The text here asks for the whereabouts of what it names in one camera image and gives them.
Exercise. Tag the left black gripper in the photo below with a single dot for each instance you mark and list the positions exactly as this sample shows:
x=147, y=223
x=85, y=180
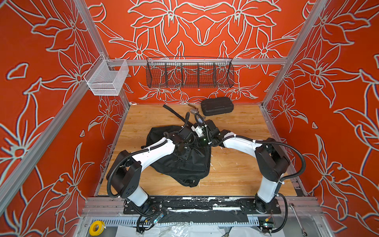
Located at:
x=186, y=155

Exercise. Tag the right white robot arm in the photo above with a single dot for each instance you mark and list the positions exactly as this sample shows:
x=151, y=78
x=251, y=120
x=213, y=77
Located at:
x=270, y=156

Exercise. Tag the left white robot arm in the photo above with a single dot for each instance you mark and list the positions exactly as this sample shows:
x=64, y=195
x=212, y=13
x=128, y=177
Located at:
x=124, y=177

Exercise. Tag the black hard zip case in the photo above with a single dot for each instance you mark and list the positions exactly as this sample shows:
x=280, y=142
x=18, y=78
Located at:
x=217, y=106

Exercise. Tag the silver metal flashlight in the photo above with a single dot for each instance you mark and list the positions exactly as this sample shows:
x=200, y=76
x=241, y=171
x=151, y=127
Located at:
x=193, y=109

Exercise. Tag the green circuit board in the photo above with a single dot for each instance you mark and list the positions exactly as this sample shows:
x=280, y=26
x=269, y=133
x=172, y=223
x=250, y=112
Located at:
x=265, y=226

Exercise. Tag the yellow tape roll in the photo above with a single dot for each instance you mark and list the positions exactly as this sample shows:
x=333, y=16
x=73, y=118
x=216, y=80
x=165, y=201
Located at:
x=97, y=228

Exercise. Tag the silver wrench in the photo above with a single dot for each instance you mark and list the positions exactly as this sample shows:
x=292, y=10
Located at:
x=304, y=233

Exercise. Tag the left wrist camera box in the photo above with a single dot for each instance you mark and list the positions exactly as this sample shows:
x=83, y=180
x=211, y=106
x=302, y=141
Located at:
x=187, y=135

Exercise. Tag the black wire wall basket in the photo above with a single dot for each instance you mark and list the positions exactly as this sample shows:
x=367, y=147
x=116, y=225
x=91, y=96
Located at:
x=190, y=72

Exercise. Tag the white wire mesh basket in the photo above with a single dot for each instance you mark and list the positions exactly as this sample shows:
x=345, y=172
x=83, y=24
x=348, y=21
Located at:
x=106, y=77

